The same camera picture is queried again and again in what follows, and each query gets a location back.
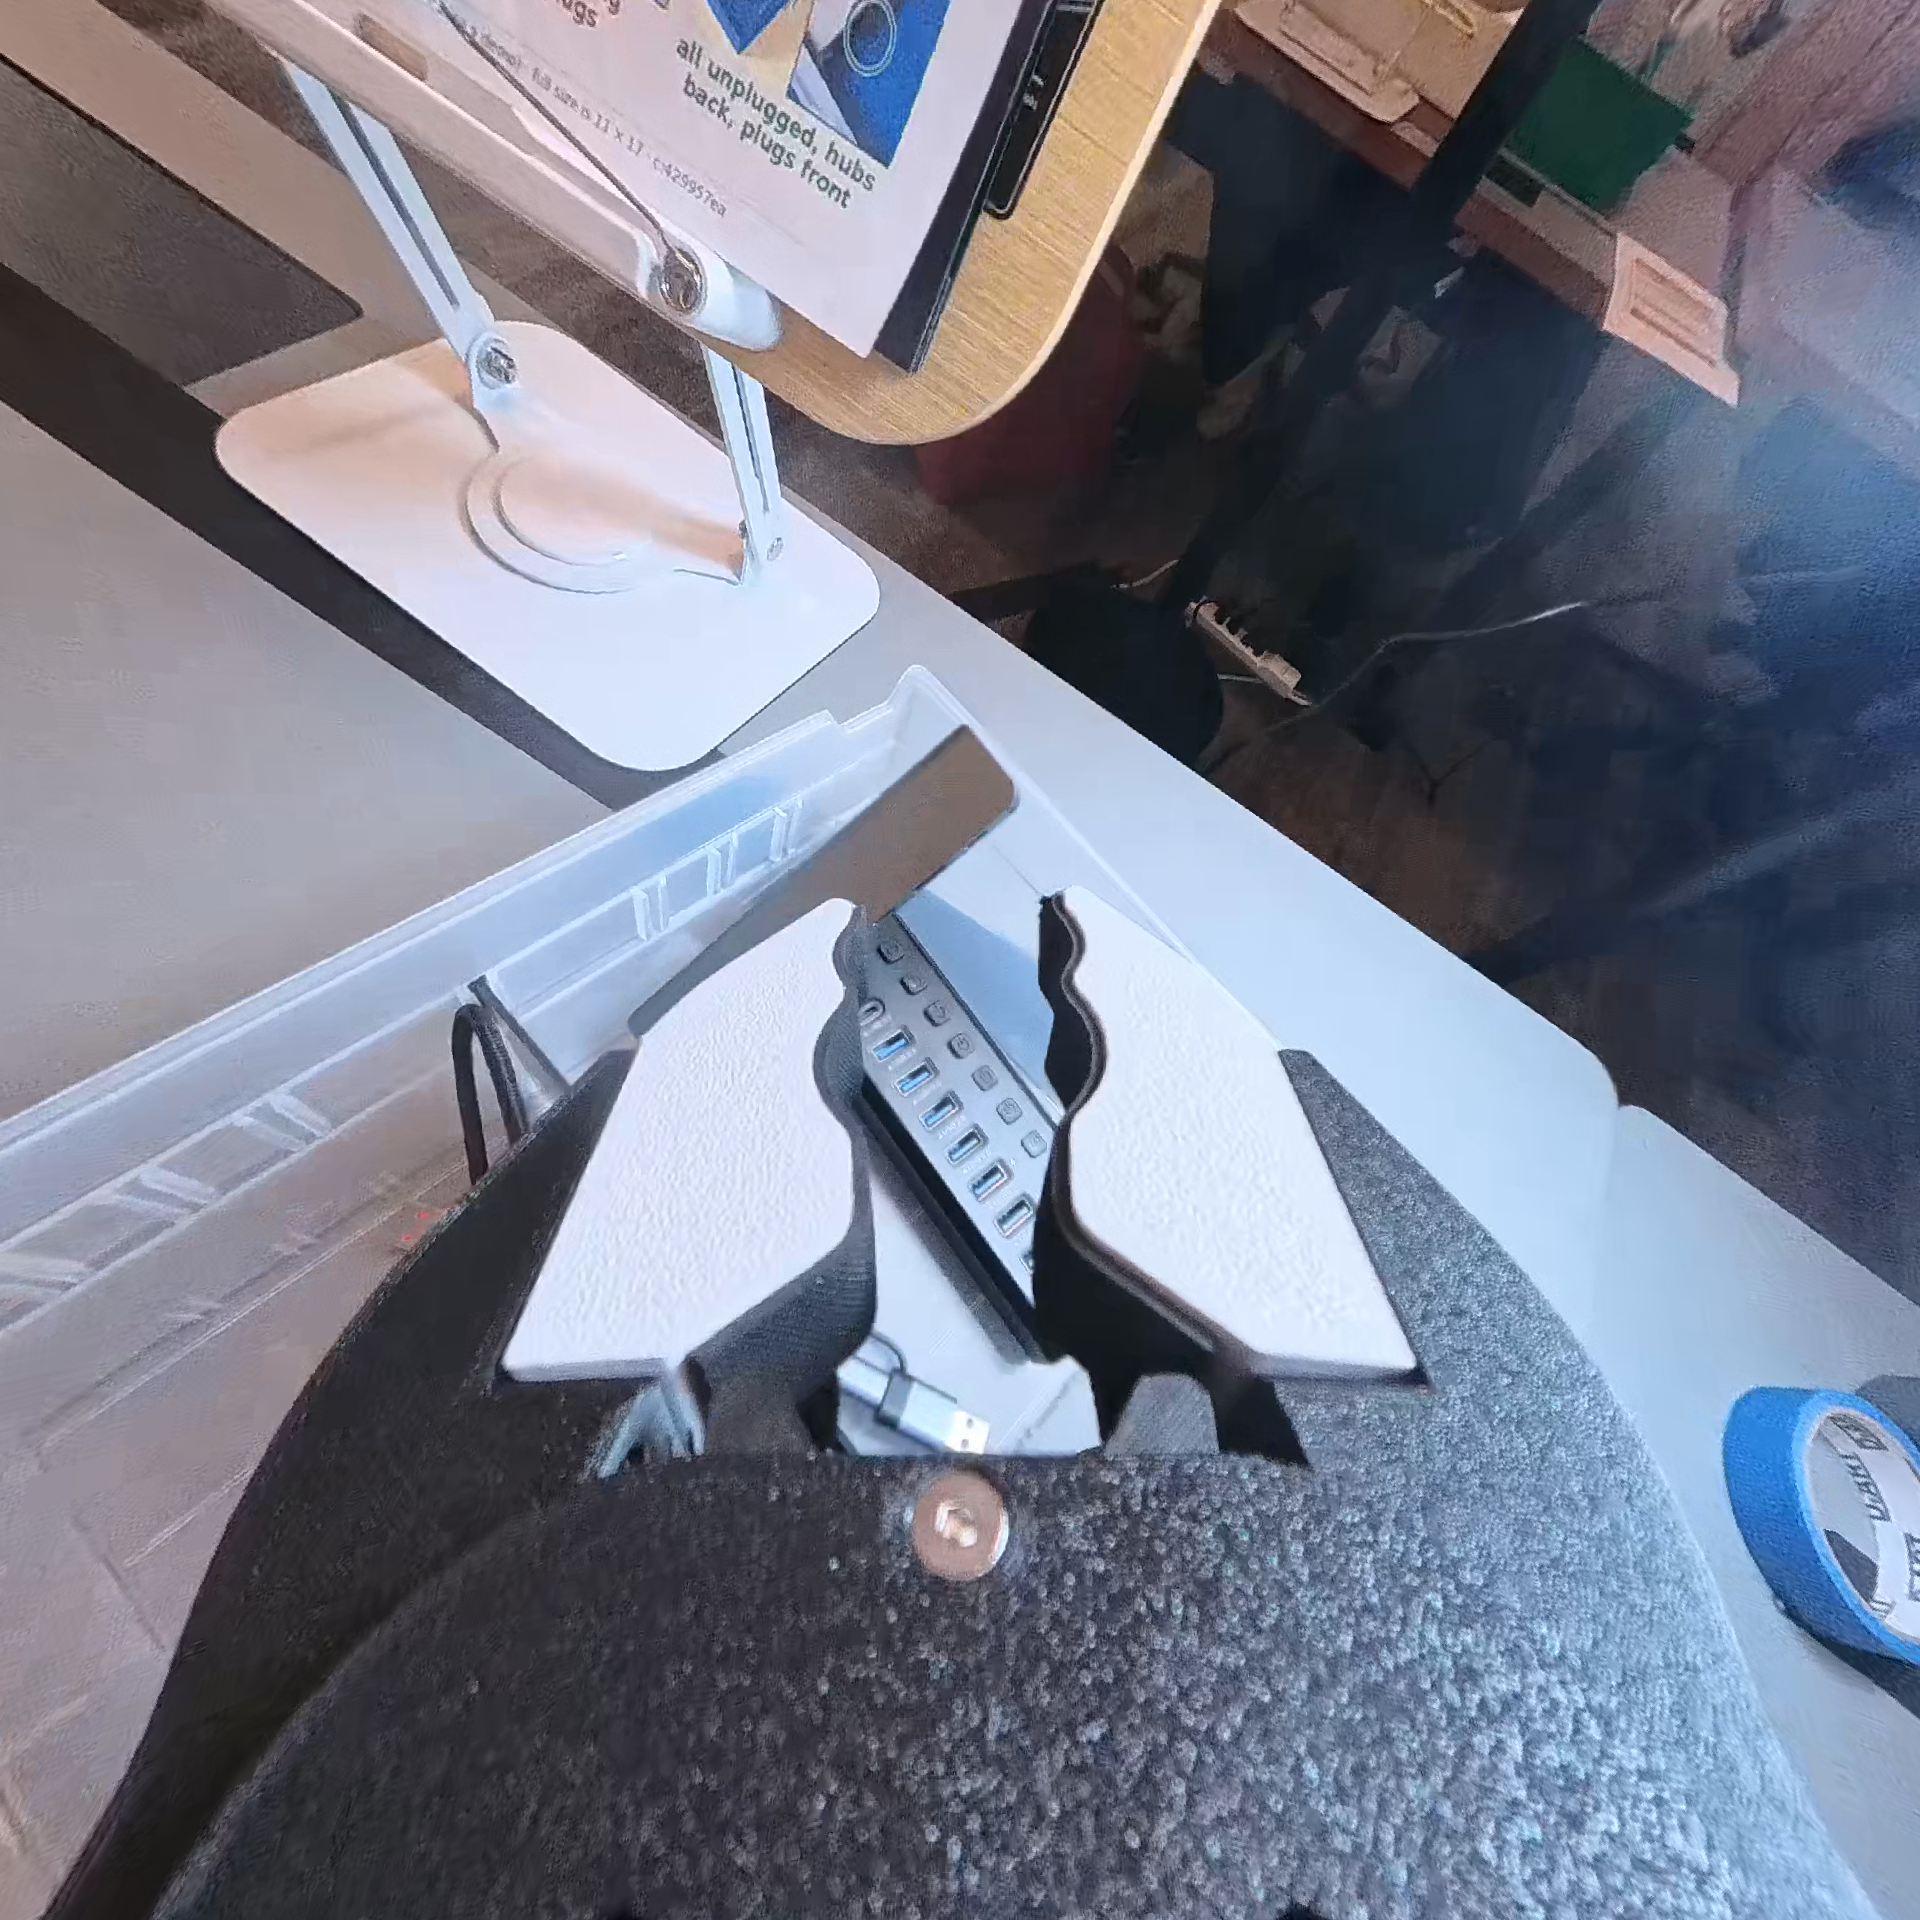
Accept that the blue tape roll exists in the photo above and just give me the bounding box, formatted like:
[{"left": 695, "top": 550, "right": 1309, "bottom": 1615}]
[{"left": 1721, "top": 1382, "right": 1920, "bottom": 1669}]

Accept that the instruction sheet on stand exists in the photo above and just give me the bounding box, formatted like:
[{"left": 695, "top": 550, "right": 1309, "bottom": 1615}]
[{"left": 210, "top": 0, "right": 1224, "bottom": 773}]

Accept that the silver usb plug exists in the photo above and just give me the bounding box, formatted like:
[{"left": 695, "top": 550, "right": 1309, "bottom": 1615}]
[{"left": 829, "top": 1337, "right": 996, "bottom": 1459}]

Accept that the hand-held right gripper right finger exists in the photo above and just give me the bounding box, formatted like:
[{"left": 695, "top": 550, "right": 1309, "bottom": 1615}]
[{"left": 1033, "top": 883, "right": 1423, "bottom": 1442}]

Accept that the printed instruction sheet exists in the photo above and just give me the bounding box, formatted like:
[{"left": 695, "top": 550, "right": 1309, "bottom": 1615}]
[{"left": 345, "top": 0, "right": 1041, "bottom": 360}]

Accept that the small grey usb hub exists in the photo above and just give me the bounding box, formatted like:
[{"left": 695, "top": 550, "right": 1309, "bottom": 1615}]
[{"left": 626, "top": 726, "right": 1026, "bottom": 1039}]

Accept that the clear plastic bin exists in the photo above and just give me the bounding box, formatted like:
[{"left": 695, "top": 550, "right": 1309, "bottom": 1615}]
[{"left": 0, "top": 663, "right": 1116, "bottom": 1913}]

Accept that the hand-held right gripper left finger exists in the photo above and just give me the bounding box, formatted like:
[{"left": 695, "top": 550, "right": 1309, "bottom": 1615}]
[{"left": 499, "top": 895, "right": 888, "bottom": 1419}]

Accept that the black hub cable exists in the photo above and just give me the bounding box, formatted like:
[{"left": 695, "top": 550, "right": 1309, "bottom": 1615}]
[{"left": 451, "top": 1001, "right": 581, "bottom": 1187}]

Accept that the green box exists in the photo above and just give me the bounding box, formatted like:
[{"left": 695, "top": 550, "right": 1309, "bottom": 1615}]
[{"left": 1504, "top": 35, "right": 1701, "bottom": 216}]

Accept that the black multi-port usb hub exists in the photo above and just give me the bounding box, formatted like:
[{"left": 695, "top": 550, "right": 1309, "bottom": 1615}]
[{"left": 852, "top": 883, "right": 1116, "bottom": 1360}]

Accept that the white power strip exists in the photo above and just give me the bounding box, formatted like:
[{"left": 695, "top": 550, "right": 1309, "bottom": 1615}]
[{"left": 1182, "top": 593, "right": 1321, "bottom": 708}]

